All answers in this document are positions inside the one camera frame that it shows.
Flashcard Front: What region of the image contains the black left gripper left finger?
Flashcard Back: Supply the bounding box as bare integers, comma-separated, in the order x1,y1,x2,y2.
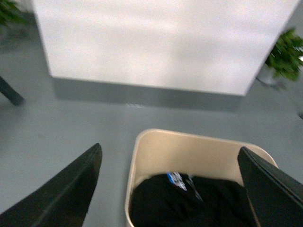
0,143,102,227

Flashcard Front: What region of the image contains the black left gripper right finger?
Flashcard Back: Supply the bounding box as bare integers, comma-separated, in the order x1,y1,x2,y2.
238,147,303,227

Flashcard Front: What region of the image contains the beige plastic laundry hamper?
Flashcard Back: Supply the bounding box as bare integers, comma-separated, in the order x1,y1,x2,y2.
125,129,276,227

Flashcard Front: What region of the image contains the black printed garment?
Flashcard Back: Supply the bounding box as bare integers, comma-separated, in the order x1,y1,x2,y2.
129,172,256,227

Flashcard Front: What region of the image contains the dark furniture leg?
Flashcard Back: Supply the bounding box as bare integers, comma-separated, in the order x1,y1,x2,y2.
0,77,24,106

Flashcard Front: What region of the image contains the green potted plant right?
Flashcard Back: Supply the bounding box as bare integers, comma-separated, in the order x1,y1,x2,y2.
256,27,303,86

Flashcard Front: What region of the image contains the green plant left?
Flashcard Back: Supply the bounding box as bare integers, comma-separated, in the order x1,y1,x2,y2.
0,0,29,34

